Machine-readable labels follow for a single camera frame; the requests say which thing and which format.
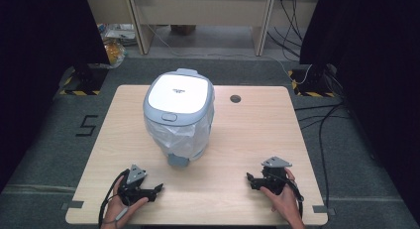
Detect grey white pedal trash bin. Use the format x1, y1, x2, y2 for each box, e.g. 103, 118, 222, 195
142, 67, 216, 169

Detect black curtain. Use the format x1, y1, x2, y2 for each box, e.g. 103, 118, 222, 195
299, 0, 420, 225
0, 0, 111, 193

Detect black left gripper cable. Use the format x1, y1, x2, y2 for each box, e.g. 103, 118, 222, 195
97, 169, 131, 229

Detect yellow plastic bag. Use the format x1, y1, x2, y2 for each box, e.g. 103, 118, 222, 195
103, 38, 128, 69

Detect white plastic bin liner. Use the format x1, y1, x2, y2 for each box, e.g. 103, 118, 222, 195
144, 104, 214, 160

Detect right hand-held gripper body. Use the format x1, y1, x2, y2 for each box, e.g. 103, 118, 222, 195
261, 156, 293, 195

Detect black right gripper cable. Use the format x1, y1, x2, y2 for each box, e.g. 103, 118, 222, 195
278, 173, 305, 220

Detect black wall socket cables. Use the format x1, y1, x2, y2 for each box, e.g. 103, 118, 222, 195
266, 0, 304, 58

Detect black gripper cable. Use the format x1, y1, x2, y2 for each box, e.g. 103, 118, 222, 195
97, 169, 131, 229
278, 173, 305, 220

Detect person's left hand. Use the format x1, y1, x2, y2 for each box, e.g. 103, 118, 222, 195
104, 183, 150, 225

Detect grey tape table marker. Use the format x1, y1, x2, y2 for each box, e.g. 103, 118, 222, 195
312, 204, 337, 216
60, 200, 85, 211

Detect black tape floor numeral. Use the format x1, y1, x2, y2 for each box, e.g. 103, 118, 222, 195
75, 114, 99, 138

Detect black stand base striped tape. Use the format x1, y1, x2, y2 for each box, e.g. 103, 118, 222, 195
287, 63, 337, 98
58, 62, 109, 96

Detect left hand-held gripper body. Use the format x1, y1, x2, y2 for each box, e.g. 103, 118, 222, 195
116, 164, 148, 206

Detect black floor cables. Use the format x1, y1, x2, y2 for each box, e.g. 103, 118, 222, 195
292, 102, 352, 203

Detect white desk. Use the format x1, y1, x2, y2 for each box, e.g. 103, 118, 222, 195
83, 0, 322, 57

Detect person's right hand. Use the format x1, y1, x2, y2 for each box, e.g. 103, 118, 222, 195
260, 168, 300, 220

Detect clear plastic bags pile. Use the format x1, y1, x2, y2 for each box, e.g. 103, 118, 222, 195
96, 22, 137, 47

